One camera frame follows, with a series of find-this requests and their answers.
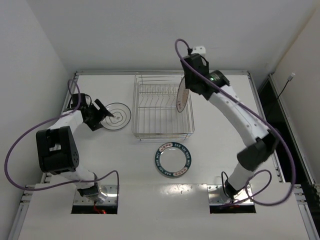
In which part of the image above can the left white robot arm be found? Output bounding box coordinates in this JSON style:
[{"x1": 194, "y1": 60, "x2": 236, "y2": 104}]
[{"x1": 36, "y1": 93, "x2": 114, "y2": 203}]

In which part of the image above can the clear plate black rim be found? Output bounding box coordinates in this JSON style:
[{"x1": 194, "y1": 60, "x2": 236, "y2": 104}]
[{"x1": 101, "y1": 102, "x2": 132, "y2": 131}]

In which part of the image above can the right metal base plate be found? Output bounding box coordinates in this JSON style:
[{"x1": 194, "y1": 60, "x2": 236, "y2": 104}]
[{"x1": 207, "y1": 184, "x2": 254, "y2": 207}]

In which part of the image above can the metal base plate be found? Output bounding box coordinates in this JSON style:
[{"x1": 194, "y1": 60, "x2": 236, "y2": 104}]
[
  {"x1": 207, "y1": 184, "x2": 254, "y2": 207},
  {"x1": 73, "y1": 185, "x2": 118, "y2": 207}
]

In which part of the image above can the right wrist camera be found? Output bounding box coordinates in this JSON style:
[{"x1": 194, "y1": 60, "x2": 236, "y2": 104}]
[{"x1": 191, "y1": 46, "x2": 206, "y2": 58}]

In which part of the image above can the metal wire dish rack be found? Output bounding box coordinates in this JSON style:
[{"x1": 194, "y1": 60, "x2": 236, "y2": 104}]
[{"x1": 131, "y1": 73, "x2": 195, "y2": 141}]

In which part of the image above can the orange sunburst pattern plate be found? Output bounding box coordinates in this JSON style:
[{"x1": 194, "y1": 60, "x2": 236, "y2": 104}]
[{"x1": 176, "y1": 77, "x2": 190, "y2": 113}]

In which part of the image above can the green rim lettered plate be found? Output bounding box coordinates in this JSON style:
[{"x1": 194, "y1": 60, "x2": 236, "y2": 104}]
[{"x1": 154, "y1": 141, "x2": 192, "y2": 178}]

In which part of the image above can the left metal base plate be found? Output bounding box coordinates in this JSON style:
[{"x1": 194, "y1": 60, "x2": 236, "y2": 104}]
[{"x1": 73, "y1": 185, "x2": 118, "y2": 207}]

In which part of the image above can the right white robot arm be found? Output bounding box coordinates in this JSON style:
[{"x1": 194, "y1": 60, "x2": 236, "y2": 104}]
[{"x1": 181, "y1": 53, "x2": 279, "y2": 199}]

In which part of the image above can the black cable white plug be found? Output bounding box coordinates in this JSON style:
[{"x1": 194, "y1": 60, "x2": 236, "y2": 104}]
[{"x1": 276, "y1": 72, "x2": 296, "y2": 101}]

